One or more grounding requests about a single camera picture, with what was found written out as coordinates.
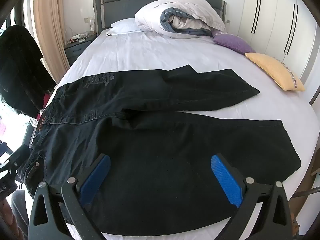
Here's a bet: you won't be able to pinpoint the person's left forearm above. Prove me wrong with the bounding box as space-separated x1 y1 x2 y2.
0 200 13 240

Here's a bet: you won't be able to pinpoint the white wire rack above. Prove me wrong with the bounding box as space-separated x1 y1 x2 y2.
65 29 92 43

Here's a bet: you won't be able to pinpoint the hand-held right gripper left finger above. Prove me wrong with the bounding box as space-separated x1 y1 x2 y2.
28 154 111 240

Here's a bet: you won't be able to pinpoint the white wardrobe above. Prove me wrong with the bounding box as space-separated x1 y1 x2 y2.
237 0 320 85

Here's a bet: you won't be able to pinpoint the bed with white sheet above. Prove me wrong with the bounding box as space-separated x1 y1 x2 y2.
30 26 317 240

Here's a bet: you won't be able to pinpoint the grey padded headboard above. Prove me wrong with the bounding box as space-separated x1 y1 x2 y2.
93 0 227 34

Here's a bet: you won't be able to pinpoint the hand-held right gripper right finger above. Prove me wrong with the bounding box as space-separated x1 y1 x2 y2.
211 153 293 240

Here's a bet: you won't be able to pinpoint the purple cushion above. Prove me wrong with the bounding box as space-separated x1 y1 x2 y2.
212 32 256 55

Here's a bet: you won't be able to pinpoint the beige curtain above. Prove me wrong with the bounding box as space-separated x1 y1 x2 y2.
32 0 70 83

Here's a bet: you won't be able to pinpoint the white pillow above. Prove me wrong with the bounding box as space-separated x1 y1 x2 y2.
106 18 150 36

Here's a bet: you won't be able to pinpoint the folded white and blue duvet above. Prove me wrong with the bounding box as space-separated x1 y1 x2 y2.
135 0 225 39

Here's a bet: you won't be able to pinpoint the black pants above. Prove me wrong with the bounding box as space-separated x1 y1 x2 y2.
24 64 302 230

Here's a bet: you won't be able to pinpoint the dark hanging garment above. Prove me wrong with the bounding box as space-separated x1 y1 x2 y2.
0 25 56 118

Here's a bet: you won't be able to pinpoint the pink cloth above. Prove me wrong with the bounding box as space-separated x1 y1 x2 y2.
37 91 52 125

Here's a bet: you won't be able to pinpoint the grey nightstand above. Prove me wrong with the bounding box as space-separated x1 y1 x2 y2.
64 35 97 65

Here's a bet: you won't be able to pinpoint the yellow cushion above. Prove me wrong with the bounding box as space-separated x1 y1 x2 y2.
244 52 306 91

